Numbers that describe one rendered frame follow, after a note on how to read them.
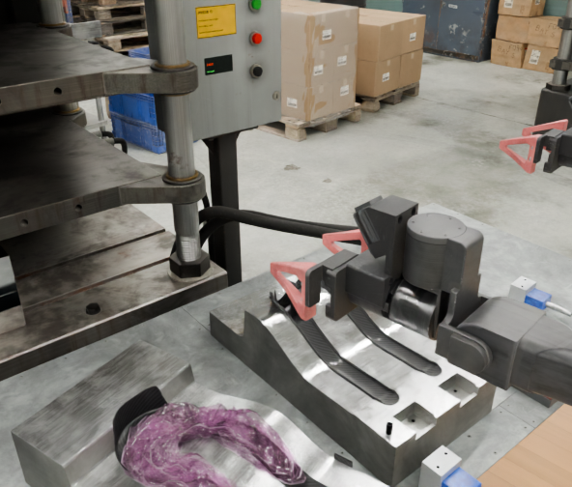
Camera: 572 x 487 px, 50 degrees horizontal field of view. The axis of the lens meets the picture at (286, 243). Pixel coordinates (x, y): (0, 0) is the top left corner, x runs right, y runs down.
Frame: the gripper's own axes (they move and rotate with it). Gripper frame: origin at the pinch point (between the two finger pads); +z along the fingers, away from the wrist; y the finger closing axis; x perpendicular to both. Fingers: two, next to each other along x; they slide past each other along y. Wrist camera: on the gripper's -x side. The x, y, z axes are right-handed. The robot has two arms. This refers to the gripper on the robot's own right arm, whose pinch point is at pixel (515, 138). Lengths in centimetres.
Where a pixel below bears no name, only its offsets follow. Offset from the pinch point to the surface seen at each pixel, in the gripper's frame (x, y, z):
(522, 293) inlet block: 35.7, -7.2, -4.5
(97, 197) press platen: 17, 48, 70
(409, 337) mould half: 31.6, 27.8, 2.2
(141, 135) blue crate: 105, -139, 336
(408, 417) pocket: 34, 43, -8
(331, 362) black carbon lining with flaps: 32, 43, 8
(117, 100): 83, -139, 363
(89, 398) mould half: 29, 78, 28
